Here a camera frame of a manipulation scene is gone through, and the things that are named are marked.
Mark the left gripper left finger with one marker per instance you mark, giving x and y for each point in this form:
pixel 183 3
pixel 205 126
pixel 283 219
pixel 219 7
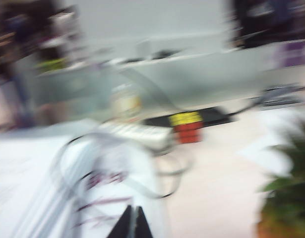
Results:
pixel 122 225

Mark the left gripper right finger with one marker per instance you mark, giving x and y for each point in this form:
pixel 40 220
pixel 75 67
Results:
pixel 143 225

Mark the purple and white name plate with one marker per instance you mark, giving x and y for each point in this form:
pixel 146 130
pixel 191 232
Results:
pixel 296 54

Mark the black flat tablet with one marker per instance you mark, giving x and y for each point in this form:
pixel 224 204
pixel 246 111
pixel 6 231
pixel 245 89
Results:
pixel 216 116

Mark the white whiteboard panel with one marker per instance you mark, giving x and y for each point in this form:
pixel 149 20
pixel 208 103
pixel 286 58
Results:
pixel 154 22

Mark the white printed plastic bag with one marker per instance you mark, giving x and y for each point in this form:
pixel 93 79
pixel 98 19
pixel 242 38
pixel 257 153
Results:
pixel 30 173

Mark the white power strip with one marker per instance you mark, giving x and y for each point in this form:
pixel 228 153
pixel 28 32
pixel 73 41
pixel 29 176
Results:
pixel 137 132

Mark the frosted glass desk partition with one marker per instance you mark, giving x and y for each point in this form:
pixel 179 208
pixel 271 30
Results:
pixel 192 81

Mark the orange plastic pineapple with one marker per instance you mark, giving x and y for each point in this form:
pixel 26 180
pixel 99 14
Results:
pixel 291 198

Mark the colourful Rubik's cube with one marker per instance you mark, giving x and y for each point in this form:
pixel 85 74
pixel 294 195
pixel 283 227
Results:
pixel 187 129

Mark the grey stapler on tray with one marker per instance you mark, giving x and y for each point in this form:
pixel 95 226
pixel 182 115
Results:
pixel 283 98

